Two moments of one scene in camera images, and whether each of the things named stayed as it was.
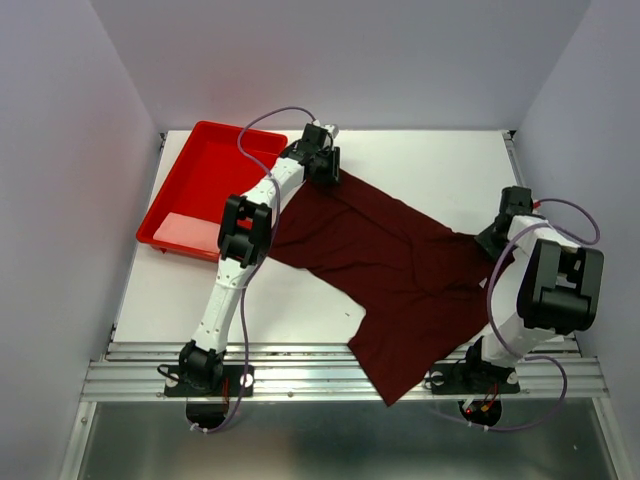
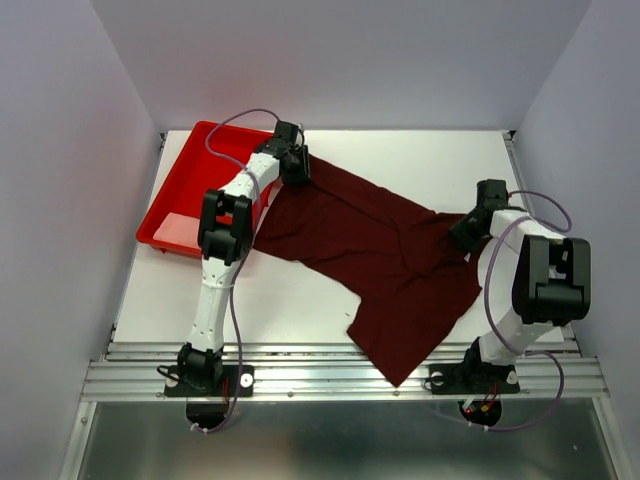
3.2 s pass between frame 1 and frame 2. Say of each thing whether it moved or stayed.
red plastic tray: stayed
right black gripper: moved
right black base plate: stayed
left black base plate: stayed
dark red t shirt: moved
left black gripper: moved
